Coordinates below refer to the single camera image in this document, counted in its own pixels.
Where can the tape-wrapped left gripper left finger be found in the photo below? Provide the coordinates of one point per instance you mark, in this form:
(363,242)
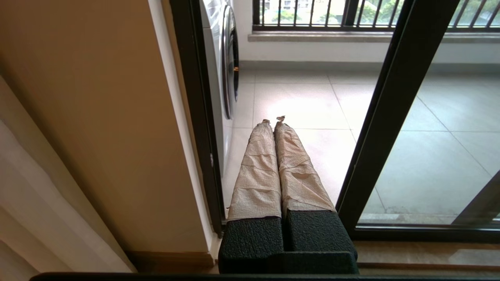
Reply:
(258,187)

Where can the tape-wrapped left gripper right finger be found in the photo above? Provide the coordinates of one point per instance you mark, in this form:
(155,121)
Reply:
(300,187)

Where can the dark framed sliding glass door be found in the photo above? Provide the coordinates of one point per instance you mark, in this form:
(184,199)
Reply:
(386,117)
(199,117)

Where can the white front-load washing machine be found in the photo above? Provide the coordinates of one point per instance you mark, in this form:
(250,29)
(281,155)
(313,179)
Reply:
(215,47)

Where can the long grey stone sill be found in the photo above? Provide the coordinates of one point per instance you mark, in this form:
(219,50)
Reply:
(312,37)

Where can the long black balcony railing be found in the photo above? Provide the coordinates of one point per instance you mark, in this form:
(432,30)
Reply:
(312,28)

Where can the cream curtain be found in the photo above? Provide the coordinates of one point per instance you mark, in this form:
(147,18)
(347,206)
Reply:
(47,218)

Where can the dark balcony window frame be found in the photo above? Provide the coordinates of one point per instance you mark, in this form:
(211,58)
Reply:
(351,11)

